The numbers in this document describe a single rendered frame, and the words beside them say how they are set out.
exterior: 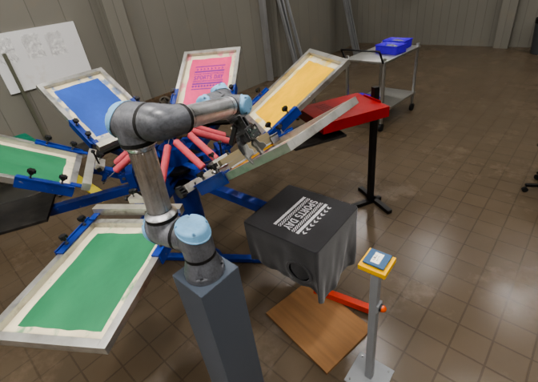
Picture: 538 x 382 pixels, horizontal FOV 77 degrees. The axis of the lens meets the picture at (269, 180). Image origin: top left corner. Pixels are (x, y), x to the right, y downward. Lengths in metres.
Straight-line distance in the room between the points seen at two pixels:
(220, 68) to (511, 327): 3.05
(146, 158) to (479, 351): 2.27
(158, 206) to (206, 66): 2.45
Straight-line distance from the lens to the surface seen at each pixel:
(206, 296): 1.28
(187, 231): 1.18
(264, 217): 1.94
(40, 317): 1.90
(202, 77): 3.44
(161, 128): 1.03
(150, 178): 1.17
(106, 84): 3.58
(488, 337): 2.76
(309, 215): 1.92
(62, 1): 5.88
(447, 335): 2.69
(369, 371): 2.35
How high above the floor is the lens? 2.12
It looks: 31 degrees down
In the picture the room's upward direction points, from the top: 8 degrees counter-clockwise
